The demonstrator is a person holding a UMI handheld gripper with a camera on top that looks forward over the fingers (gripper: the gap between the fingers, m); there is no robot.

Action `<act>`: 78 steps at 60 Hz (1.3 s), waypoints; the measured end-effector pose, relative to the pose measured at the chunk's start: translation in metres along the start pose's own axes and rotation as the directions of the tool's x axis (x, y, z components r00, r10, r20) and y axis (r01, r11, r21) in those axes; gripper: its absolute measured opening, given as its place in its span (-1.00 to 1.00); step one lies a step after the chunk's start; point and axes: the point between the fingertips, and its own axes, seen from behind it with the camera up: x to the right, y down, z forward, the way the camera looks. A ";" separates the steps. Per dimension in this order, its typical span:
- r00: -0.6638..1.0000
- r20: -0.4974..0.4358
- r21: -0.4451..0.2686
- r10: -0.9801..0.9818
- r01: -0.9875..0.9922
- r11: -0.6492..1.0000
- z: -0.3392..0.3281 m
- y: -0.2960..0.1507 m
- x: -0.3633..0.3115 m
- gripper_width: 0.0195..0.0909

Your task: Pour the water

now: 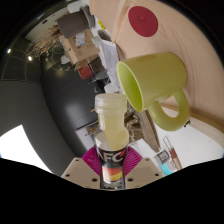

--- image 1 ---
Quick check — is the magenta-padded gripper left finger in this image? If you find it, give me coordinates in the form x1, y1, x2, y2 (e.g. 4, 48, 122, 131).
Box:
61, 145, 101, 190

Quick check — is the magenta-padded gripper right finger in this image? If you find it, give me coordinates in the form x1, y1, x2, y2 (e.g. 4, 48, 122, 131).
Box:
124, 145, 164, 190

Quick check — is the clear drink bottle white cap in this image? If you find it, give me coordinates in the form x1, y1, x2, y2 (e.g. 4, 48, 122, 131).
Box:
93, 93, 130, 190

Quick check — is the small paint jar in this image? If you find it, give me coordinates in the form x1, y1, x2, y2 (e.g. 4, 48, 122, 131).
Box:
153, 149, 170, 165

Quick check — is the wooden paintbrush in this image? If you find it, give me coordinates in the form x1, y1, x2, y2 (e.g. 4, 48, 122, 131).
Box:
162, 135, 184, 171

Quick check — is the long ceiling light panel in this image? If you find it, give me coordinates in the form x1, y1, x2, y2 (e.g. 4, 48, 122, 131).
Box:
0, 124, 53, 174

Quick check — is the lime green mug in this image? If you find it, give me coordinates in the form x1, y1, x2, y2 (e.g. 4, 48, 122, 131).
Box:
116, 51, 191, 132

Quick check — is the red box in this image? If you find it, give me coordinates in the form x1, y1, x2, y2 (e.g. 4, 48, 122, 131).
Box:
77, 64, 94, 80

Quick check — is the grey newspaper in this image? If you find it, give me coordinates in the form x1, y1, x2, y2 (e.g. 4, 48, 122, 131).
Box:
98, 38, 126, 94

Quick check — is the brown cardboard box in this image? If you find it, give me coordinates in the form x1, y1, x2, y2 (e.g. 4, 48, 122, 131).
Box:
59, 29, 101, 65

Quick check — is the light wooden board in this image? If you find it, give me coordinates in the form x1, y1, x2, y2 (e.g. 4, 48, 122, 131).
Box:
88, 0, 224, 150

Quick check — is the small yellow tag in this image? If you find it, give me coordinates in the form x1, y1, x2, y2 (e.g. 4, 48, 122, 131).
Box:
97, 19, 106, 31

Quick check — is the flat round red coaster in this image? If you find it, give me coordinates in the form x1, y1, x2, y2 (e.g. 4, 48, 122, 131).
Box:
127, 5, 159, 38

